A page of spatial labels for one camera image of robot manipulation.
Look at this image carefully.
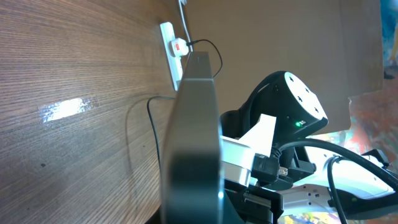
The blue screen smartphone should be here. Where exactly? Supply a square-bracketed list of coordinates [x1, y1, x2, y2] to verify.
[161, 52, 224, 223]

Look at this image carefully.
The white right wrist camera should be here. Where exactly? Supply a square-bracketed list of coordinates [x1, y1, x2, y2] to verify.
[220, 114, 279, 188]

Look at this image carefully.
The black USB charging cable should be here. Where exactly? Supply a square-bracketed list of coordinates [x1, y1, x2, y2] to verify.
[146, 39, 224, 166]

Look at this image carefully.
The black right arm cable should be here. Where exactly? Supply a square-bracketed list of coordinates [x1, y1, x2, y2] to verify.
[251, 138, 398, 224]

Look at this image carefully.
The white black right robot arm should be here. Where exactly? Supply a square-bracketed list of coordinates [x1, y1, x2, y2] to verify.
[220, 71, 397, 223]

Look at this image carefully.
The white power strip cord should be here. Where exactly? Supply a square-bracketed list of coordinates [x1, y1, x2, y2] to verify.
[177, 0, 193, 52]

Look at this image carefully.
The white power strip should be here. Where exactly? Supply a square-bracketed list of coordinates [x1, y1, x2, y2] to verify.
[160, 22, 183, 91]

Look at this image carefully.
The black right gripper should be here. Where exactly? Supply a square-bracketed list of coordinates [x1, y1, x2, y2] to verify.
[223, 180, 284, 224]

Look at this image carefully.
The white USB charger plug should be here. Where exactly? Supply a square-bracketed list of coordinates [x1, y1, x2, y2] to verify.
[169, 38, 190, 57]

